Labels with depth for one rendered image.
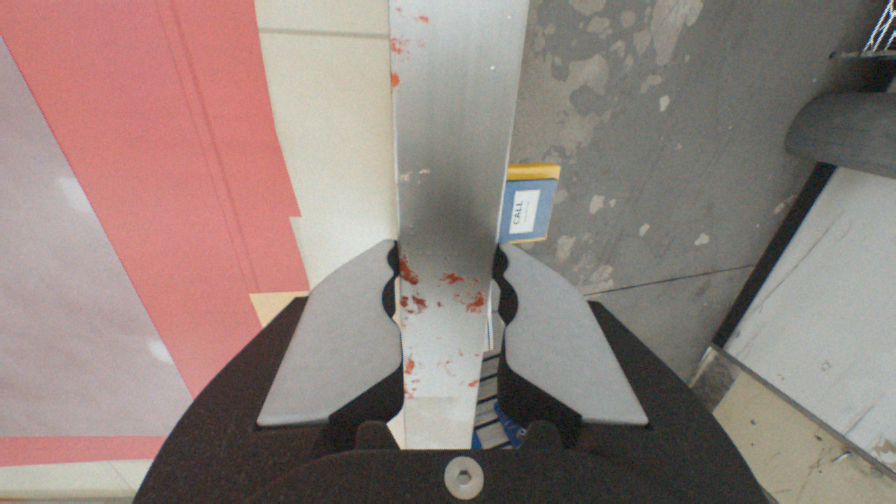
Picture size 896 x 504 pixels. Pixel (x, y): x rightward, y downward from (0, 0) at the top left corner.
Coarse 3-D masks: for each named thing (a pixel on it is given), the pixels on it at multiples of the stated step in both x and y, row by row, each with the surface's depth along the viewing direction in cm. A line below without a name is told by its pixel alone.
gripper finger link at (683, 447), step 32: (608, 320) 9; (640, 352) 8; (640, 384) 7; (672, 384) 7; (672, 416) 6; (704, 416) 6; (576, 448) 6; (608, 448) 6; (640, 448) 6; (672, 448) 6; (704, 448) 6; (736, 448) 6; (672, 480) 5; (704, 480) 5; (736, 480) 5
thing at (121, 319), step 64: (0, 256) 15; (64, 256) 16; (128, 256) 16; (192, 256) 16; (256, 256) 16; (0, 320) 17; (64, 320) 17; (128, 320) 18; (192, 320) 18; (256, 320) 18; (0, 384) 20; (64, 384) 20; (128, 384) 20; (192, 384) 20; (0, 448) 23; (64, 448) 23; (128, 448) 23
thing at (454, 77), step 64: (448, 0) 8; (512, 0) 8; (448, 64) 9; (512, 64) 9; (448, 128) 10; (512, 128) 10; (448, 192) 11; (448, 256) 12; (448, 320) 14; (448, 384) 16; (448, 448) 18
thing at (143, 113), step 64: (0, 0) 11; (64, 0) 11; (128, 0) 11; (192, 0) 11; (0, 64) 12; (64, 64) 12; (128, 64) 12; (192, 64) 12; (256, 64) 12; (0, 128) 13; (64, 128) 13; (128, 128) 13; (192, 128) 13; (256, 128) 13; (0, 192) 14; (64, 192) 14; (128, 192) 14; (192, 192) 14; (256, 192) 14
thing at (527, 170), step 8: (512, 168) 47; (520, 168) 48; (528, 168) 48; (536, 168) 48; (544, 168) 49; (552, 168) 49; (512, 176) 48; (520, 176) 48; (528, 176) 49; (536, 176) 49; (544, 176) 50; (552, 176) 50; (520, 240) 54; (528, 240) 55; (536, 240) 55
